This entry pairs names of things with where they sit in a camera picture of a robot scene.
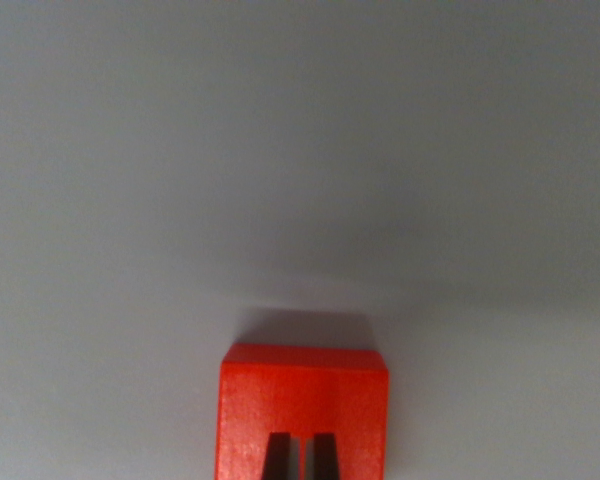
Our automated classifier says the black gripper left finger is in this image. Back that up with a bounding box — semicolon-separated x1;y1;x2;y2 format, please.
262;431;302;480

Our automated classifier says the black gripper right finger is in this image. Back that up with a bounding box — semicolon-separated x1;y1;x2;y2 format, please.
303;432;343;480

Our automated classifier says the red cube block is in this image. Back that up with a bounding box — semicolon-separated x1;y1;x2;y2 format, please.
213;342;390;480

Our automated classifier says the grey plastic bin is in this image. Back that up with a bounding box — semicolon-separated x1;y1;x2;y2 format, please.
0;0;600;480

